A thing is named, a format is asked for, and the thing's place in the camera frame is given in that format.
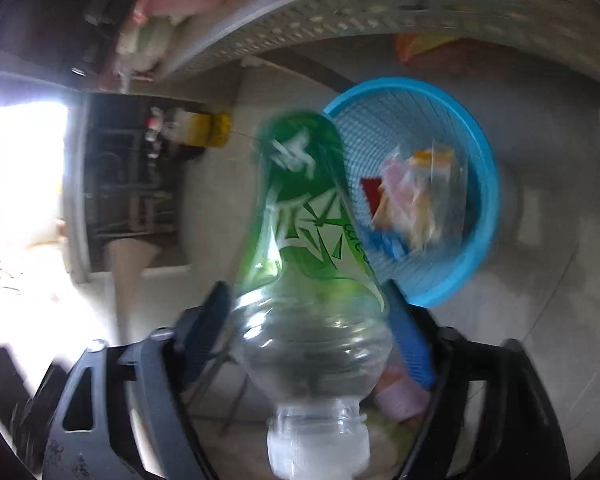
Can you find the grey perforated plastic crate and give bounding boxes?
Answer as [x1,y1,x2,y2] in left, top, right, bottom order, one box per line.
[152,0,600,83]

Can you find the red packet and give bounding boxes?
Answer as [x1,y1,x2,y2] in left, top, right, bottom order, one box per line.
[359,176,387,222]

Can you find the yellow oil bottle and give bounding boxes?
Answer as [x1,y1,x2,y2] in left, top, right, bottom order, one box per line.
[172,109,232,150]

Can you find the blue plastic basket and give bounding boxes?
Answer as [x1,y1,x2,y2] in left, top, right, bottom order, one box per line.
[321,77,500,309]

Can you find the pink wrapper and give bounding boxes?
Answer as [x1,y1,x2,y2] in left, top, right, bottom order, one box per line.
[382,156,418,223]

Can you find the green label plastic bottle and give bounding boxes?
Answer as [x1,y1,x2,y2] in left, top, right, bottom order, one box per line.
[234,109,393,480]

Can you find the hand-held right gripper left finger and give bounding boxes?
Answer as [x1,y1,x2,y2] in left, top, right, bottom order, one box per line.
[42,282,231,480]

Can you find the orange and white carton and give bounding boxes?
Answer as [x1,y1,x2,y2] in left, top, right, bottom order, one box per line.
[409,144,457,173]

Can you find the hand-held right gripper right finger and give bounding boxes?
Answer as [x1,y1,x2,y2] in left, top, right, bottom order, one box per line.
[387,282,571,480]

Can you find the blue packet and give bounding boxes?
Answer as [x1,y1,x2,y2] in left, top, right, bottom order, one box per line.
[372,229,410,258]

